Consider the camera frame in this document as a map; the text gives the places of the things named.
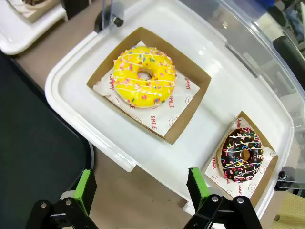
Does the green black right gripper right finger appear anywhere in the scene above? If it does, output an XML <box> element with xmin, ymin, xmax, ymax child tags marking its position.
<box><xmin>183</xmin><ymin>167</ymin><xmax>263</xmax><ymax>229</ymax></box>

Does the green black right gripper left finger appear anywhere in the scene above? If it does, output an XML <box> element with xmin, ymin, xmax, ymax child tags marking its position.
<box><xmin>32</xmin><ymin>168</ymin><xmax>98</xmax><ymax>229</ymax></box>

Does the chocolate rainbow sprinkled donut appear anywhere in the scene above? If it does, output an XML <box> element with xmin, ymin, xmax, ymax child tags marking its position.
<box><xmin>216</xmin><ymin>127</ymin><xmax>264</xmax><ymax>184</ymax></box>

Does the black serving tray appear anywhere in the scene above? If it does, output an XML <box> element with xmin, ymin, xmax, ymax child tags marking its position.
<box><xmin>0</xmin><ymin>51</ymin><xmax>96</xmax><ymax>229</ymax></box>

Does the brown cardboard donut tray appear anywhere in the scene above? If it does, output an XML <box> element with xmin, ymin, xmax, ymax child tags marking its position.
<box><xmin>86</xmin><ymin>27</ymin><xmax>212</xmax><ymax>146</ymax></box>
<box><xmin>6</xmin><ymin>0</ymin><xmax>60</xmax><ymax>24</ymax></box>
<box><xmin>203</xmin><ymin>111</ymin><xmax>279</xmax><ymax>208</ymax></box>

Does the yellow sprinkled donut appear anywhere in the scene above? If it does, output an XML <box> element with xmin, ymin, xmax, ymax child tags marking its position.
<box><xmin>112</xmin><ymin>45</ymin><xmax>177</xmax><ymax>109</ymax></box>

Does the chocolate nut crumb donut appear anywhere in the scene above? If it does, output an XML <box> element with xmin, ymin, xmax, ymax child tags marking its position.
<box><xmin>22</xmin><ymin>0</ymin><xmax>47</xmax><ymax>7</ymax></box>

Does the white printed paper liner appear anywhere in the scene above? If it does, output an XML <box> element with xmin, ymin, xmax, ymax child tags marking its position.
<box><xmin>7</xmin><ymin>0</ymin><xmax>31</xmax><ymax>19</ymax></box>
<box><xmin>92</xmin><ymin>40</ymin><xmax>201</xmax><ymax>138</ymax></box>
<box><xmin>204</xmin><ymin>118</ymin><xmax>278</xmax><ymax>198</ymax></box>

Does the white display case base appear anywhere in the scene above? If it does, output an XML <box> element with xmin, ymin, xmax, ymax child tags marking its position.
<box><xmin>44</xmin><ymin>0</ymin><xmax>295</xmax><ymax>220</ymax></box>
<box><xmin>0</xmin><ymin>0</ymin><xmax>69</xmax><ymax>56</ymax></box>

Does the clear display case lid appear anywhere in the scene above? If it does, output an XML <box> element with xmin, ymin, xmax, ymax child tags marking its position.
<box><xmin>95</xmin><ymin>0</ymin><xmax>305</xmax><ymax>191</ymax></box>

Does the person in blue hoodie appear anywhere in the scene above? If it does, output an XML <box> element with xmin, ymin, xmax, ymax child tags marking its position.
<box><xmin>269</xmin><ymin>0</ymin><xmax>305</xmax><ymax>43</ymax></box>

